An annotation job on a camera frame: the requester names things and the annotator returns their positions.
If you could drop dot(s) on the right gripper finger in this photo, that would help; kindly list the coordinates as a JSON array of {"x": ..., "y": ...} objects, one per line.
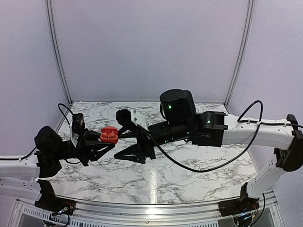
[
  {"x": 128, "y": 132},
  {"x": 132, "y": 153}
]

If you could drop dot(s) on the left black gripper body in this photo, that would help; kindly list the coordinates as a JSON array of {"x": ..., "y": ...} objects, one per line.
[{"x": 79, "y": 151}]

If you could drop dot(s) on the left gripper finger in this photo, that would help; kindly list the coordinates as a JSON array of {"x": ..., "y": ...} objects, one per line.
[
  {"x": 96, "y": 149},
  {"x": 91, "y": 135}
]

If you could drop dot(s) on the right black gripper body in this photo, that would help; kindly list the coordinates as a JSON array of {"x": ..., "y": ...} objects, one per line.
[{"x": 178, "y": 131}]

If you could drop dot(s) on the red round cap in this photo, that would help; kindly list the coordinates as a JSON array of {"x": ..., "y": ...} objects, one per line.
[{"x": 109, "y": 134}]

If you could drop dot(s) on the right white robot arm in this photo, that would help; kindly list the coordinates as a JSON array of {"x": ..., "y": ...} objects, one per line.
[{"x": 214, "y": 129}]

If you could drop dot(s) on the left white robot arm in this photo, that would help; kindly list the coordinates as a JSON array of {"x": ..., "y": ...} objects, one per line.
[{"x": 23, "y": 177}]

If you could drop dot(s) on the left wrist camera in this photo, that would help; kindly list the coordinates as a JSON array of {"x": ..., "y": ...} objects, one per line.
[{"x": 76, "y": 127}]

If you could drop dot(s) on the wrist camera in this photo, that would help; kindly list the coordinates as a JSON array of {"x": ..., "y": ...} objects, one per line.
[
  {"x": 131, "y": 120},
  {"x": 76, "y": 127}
]

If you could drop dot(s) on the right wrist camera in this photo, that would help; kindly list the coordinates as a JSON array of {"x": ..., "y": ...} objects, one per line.
[{"x": 131, "y": 120}]

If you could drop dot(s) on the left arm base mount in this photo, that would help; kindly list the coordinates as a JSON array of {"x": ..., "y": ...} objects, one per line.
[{"x": 48, "y": 200}]

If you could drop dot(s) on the aluminium front rail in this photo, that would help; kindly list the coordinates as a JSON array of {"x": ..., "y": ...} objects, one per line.
[{"x": 102, "y": 214}]

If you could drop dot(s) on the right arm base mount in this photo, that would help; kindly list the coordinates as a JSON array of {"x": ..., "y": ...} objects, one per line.
[{"x": 240, "y": 205}]

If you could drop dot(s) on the left aluminium frame post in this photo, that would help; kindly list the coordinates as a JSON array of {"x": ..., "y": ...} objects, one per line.
[{"x": 56, "y": 50}]

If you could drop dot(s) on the aluminium frame post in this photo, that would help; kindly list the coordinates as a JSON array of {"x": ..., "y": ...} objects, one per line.
[
  {"x": 56, "y": 50},
  {"x": 243, "y": 46}
]

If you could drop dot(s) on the right aluminium frame post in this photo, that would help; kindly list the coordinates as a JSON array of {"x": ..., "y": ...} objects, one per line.
[{"x": 243, "y": 46}]

